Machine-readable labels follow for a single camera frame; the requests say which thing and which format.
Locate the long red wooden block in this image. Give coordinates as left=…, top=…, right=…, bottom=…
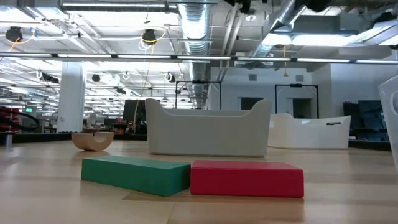
left=190, top=159, right=305, bottom=198

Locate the white plastic bin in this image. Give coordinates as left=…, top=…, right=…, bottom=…
left=267, top=113, right=352, bottom=150

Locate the grey plastic bin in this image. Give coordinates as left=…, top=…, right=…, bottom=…
left=145, top=98, right=272, bottom=158

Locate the long green wooden block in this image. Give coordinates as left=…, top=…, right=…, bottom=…
left=81, top=155, right=192, bottom=197

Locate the black aluminium table frame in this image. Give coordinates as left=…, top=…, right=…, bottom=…
left=0, top=132, right=392, bottom=152

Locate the black cabinet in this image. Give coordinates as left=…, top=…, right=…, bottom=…
left=343, top=100, right=389, bottom=142

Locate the silver ceiling duct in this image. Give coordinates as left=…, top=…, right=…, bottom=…
left=248, top=0, right=301, bottom=60
left=177, top=0, right=215, bottom=110

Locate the red storage rack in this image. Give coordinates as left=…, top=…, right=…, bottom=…
left=0, top=107, right=20, bottom=133

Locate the linear ceiling light strip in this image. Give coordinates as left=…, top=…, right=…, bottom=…
left=0, top=52, right=398, bottom=65

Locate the white building column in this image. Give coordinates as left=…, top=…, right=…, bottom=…
left=57, top=61, right=86, bottom=134

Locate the natural wooden arch block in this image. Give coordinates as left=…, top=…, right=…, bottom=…
left=71, top=131, right=114, bottom=152

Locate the black ceiling cord reel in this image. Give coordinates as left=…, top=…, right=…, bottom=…
left=4, top=26, right=23, bottom=43
left=141, top=28, right=158, bottom=44

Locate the clear plastic bin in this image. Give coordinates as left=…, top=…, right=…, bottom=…
left=378, top=74, right=398, bottom=172

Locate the black upright panel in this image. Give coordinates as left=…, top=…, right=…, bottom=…
left=123, top=99, right=147, bottom=135

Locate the yellow hanging cable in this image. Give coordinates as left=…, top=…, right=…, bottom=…
left=282, top=45, right=289, bottom=78

